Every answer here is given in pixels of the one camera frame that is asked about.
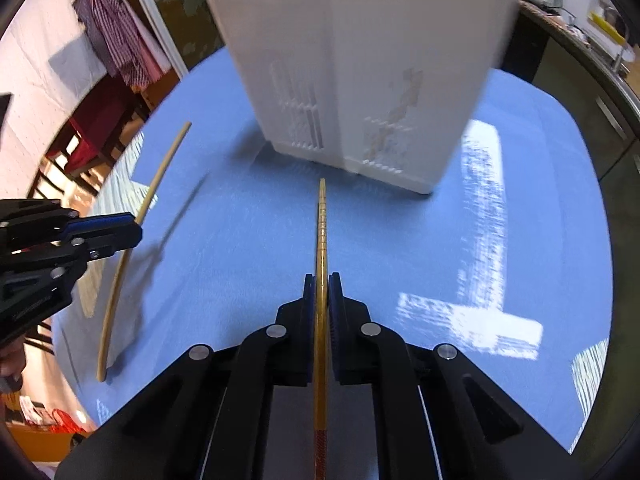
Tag checked hanging shirts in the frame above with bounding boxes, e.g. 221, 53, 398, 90
71, 0, 167, 95

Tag grey kitchen cabinet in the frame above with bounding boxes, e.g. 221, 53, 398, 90
530, 35, 640, 196

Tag person's left hand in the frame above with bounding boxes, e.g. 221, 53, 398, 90
0, 337, 27, 393

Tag cardboard box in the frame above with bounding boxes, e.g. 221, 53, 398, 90
7, 422, 78, 463

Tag red cushioned chair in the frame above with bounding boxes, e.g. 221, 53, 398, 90
62, 74, 152, 182

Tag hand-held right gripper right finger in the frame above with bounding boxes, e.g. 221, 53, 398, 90
327, 272, 587, 480

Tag white dotted cloth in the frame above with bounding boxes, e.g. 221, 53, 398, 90
0, 0, 111, 196

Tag kitchen faucet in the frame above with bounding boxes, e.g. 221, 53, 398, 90
611, 42, 637, 78

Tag ridged golden chopstick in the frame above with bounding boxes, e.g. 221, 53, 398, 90
311, 177, 332, 480

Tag white plastic utensil holder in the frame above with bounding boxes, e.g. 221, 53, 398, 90
195, 0, 517, 196

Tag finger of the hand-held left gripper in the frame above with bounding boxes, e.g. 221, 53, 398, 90
0, 222, 144, 281
0, 199, 139, 252

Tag metal cabinet handle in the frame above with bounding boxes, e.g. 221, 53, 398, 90
594, 96, 630, 142

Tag blue printed tablecloth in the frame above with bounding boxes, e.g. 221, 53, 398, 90
50, 45, 615, 480

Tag yellow kitchen item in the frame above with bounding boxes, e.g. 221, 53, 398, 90
589, 9, 627, 45

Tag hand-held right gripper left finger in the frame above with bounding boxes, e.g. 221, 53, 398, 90
54, 274, 317, 480

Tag pale bamboo chopstick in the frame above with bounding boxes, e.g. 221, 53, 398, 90
96, 121, 193, 384

